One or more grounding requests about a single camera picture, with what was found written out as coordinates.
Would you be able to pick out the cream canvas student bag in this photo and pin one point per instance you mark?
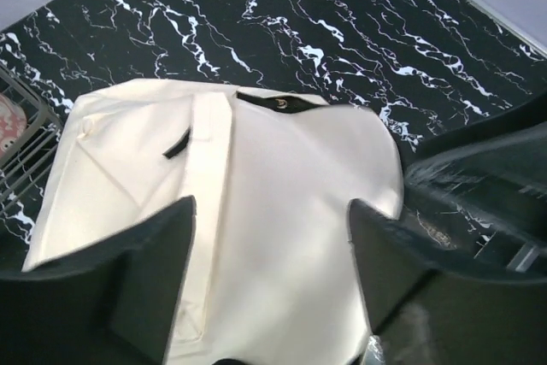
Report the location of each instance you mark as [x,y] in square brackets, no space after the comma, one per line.
[270,278]

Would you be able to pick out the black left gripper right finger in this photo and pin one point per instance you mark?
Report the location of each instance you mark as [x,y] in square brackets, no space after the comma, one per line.
[428,305]

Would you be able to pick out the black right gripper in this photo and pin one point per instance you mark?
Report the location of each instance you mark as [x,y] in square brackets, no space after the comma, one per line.
[494,169]

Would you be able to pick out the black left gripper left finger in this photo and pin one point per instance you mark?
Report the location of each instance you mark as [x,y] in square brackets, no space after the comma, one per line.
[113,302]

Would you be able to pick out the wire dish rack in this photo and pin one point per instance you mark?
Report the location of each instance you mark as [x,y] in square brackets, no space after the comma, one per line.
[26,165]

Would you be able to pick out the pink patterned mug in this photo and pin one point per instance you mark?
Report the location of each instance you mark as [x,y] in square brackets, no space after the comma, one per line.
[13,123]

